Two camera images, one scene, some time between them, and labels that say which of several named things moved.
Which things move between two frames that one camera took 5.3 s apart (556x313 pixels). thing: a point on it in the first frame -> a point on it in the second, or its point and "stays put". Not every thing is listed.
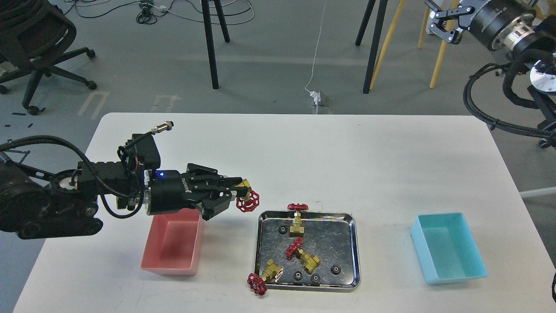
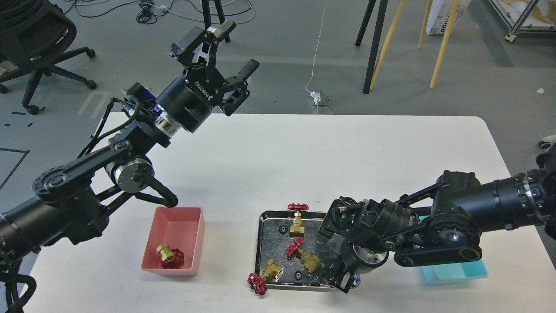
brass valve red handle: x=250 y=203 -> x=172 y=259
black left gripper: x=168 y=191 -> x=190 y=100
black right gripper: x=491 y=21 -> x=364 y=221
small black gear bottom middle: x=297 y=276 stays put
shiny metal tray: x=309 y=251 stays put
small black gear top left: x=282 y=230 stays put
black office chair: x=34 y=34 stays put
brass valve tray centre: x=309 y=263 stays put
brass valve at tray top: x=297 y=229 stays put
